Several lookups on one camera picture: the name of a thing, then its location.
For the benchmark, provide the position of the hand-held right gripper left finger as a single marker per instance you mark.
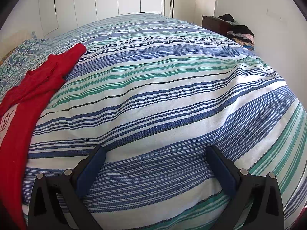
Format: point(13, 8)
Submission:
point(92, 167)

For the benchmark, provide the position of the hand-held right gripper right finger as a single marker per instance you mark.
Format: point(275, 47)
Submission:
point(220, 170)

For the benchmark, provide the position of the red sweater with white rabbit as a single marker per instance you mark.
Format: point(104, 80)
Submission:
point(21, 105)

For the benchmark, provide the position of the pile of clothes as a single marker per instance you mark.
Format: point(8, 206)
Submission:
point(242, 32)

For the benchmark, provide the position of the blue green striped blanket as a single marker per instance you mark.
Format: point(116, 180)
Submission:
point(156, 100)

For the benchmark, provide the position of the orange patterned bed sheet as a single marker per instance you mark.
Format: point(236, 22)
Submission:
point(3, 60)

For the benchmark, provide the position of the dark wooden dresser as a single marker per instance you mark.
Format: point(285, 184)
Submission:
point(211, 24)

